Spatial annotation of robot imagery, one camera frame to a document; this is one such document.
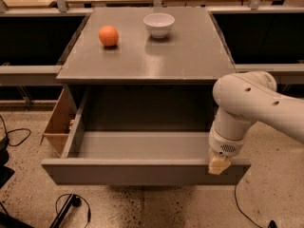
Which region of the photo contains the orange fruit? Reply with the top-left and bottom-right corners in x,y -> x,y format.
99,26 -> 119,47

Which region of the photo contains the white ceramic bowl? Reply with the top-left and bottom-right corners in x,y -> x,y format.
143,13 -> 175,38

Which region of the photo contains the brown cardboard box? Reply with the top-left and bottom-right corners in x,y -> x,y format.
43,89 -> 75,156

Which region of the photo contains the grey drawer cabinet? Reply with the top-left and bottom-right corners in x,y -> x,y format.
58,8 -> 234,131

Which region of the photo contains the black floor cable left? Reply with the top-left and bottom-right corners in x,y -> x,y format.
0,114 -> 32,147

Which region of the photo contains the black floor cable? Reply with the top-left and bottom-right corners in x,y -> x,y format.
233,184 -> 279,228
0,114 -> 32,147

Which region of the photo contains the grey top drawer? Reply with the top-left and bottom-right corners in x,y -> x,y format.
42,85 -> 251,185

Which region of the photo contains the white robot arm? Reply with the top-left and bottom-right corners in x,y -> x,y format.
208,71 -> 304,175

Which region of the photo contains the black floor cable right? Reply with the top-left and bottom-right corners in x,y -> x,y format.
233,184 -> 279,228

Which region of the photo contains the black tripod leg with cable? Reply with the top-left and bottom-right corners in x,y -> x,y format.
49,193 -> 91,228

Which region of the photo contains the grey metal railing frame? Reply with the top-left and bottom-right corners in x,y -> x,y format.
0,4 -> 304,86

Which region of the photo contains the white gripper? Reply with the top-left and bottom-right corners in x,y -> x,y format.
208,127 -> 245,175

